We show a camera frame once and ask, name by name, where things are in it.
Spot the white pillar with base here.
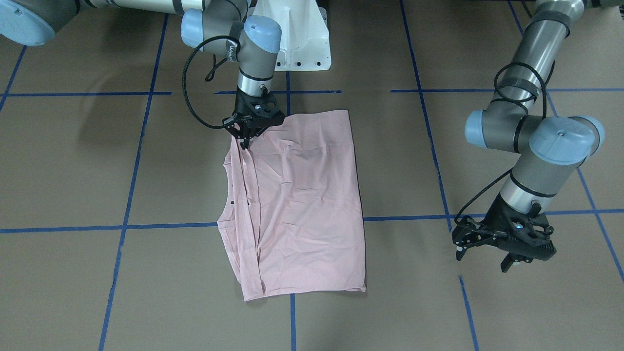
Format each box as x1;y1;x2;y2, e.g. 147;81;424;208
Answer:
251;0;332;71

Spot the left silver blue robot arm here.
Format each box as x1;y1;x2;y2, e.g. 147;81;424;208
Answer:
452;0;623;273

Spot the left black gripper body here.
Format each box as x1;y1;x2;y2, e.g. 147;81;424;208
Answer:
478;195;557;261

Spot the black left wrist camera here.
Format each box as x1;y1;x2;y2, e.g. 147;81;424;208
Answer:
451;215;492;261

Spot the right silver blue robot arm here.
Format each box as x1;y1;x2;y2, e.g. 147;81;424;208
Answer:
1;0;286;149

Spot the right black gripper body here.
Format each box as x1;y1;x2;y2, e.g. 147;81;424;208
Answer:
222;88;286;142

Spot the pink Snoopy t-shirt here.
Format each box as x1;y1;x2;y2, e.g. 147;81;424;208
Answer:
217;110;366;301

